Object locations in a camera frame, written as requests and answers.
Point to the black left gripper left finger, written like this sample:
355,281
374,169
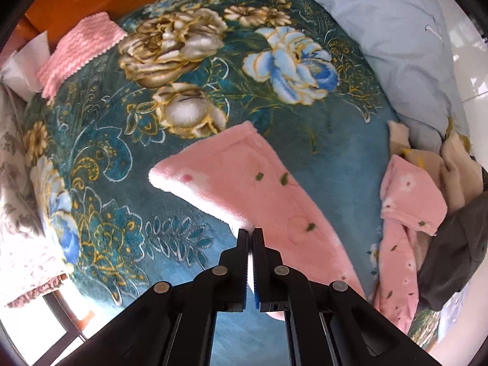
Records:
172,324

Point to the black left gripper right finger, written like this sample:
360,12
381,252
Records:
327,324

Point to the pink fleece floral garment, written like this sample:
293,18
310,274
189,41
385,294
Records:
237,177

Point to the dark grey garment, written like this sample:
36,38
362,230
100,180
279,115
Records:
454,254

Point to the white grey floral sheet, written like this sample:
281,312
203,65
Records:
32,261

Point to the beige fleece garment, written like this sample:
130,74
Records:
455,173

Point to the teal floral plush blanket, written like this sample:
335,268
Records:
188,70

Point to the white tissue paper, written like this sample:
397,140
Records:
20,62

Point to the pink knitted cloth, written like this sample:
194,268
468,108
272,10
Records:
90,38

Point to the light blue floral pillow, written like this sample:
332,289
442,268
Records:
406,44

